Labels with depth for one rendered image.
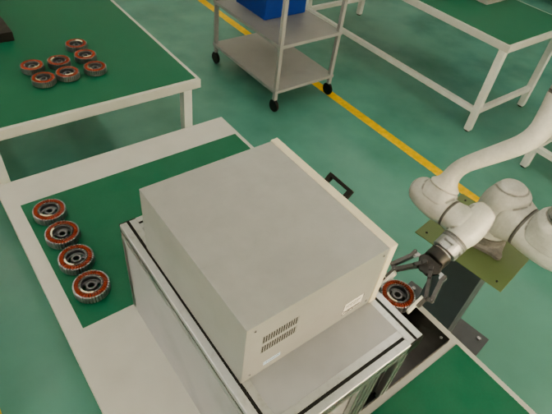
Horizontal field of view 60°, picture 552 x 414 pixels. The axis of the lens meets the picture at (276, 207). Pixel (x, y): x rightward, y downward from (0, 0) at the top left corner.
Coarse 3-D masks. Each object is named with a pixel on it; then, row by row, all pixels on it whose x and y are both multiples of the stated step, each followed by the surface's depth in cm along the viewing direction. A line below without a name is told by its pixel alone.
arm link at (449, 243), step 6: (444, 234) 154; (450, 234) 152; (438, 240) 154; (444, 240) 152; (450, 240) 151; (456, 240) 151; (444, 246) 151; (450, 246) 151; (456, 246) 151; (462, 246) 151; (450, 252) 151; (456, 252) 151; (462, 252) 153; (450, 258) 153; (456, 258) 153
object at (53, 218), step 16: (48, 208) 172; (64, 208) 172; (48, 224) 169; (64, 224) 166; (48, 240) 161; (64, 240) 161; (64, 256) 156; (80, 256) 158; (64, 272) 155; (80, 272) 155; (96, 272) 153; (80, 288) 149; (96, 288) 151
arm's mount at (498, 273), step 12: (468, 204) 202; (420, 228) 188; (432, 228) 189; (432, 240) 184; (468, 252) 182; (480, 252) 182; (504, 252) 184; (516, 252) 184; (468, 264) 177; (480, 264) 178; (492, 264) 178; (504, 264) 179; (516, 264) 180; (480, 276) 174; (492, 276) 174; (504, 276) 175
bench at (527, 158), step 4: (548, 140) 348; (544, 144) 346; (536, 148) 340; (540, 148) 339; (544, 148) 340; (532, 152) 344; (536, 152) 342; (540, 152) 339; (544, 152) 338; (548, 152) 337; (524, 156) 350; (528, 156) 347; (532, 156) 346; (544, 156) 339; (548, 156) 336; (524, 160) 351; (528, 160) 348; (520, 164) 355; (524, 164) 352; (528, 164) 353
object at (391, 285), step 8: (392, 280) 156; (384, 288) 153; (392, 288) 156; (400, 288) 155; (408, 288) 154; (384, 296) 151; (392, 296) 153; (400, 296) 153; (408, 296) 152; (392, 304) 149; (400, 304) 149; (408, 304) 150; (400, 312) 150
